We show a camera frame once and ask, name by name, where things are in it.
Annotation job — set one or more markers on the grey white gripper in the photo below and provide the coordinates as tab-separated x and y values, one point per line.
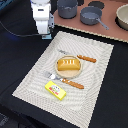
45	26

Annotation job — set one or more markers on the golden bread loaf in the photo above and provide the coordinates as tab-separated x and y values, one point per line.
68	64

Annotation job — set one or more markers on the yellow butter box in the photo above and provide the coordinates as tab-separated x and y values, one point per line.
55	90

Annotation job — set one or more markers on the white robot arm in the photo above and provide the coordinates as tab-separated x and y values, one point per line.
40	8

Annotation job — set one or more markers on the pink serving board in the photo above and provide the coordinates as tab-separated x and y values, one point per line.
108	18

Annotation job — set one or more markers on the dark grey pot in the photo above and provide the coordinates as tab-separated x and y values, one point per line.
67	9

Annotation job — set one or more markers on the dark grey saucepan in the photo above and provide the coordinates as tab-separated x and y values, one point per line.
91	15

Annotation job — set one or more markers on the round wooden plate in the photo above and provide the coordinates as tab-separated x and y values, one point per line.
68	73

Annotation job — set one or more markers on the cream bowl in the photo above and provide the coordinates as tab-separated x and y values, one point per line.
122	15

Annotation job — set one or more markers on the woven beige placemat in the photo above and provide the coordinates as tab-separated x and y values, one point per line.
78	104

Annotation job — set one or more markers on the orange handled fork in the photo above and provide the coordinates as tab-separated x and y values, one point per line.
66	81

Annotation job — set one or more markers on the orange handled knife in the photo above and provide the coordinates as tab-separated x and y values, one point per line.
79	56

